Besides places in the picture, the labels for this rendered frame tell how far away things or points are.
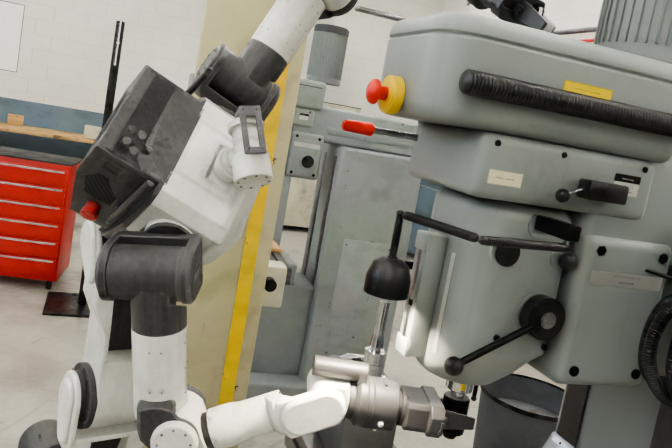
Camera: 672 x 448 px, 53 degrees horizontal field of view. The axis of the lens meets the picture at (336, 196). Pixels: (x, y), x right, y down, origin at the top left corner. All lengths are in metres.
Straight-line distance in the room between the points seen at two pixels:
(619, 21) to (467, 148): 0.38
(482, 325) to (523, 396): 2.47
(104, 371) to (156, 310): 0.47
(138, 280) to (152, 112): 0.29
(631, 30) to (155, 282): 0.89
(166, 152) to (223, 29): 1.61
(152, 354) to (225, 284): 1.73
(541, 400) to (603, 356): 2.34
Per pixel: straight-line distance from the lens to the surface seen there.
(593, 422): 1.54
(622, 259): 1.20
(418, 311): 1.13
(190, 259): 1.08
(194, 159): 1.19
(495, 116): 1.00
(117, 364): 1.56
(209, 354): 2.95
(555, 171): 1.08
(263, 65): 1.34
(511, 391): 3.55
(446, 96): 0.97
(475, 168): 1.01
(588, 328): 1.19
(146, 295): 1.10
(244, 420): 1.21
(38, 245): 5.62
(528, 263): 1.12
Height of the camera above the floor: 1.71
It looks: 7 degrees down
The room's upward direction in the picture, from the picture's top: 10 degrees clockwise
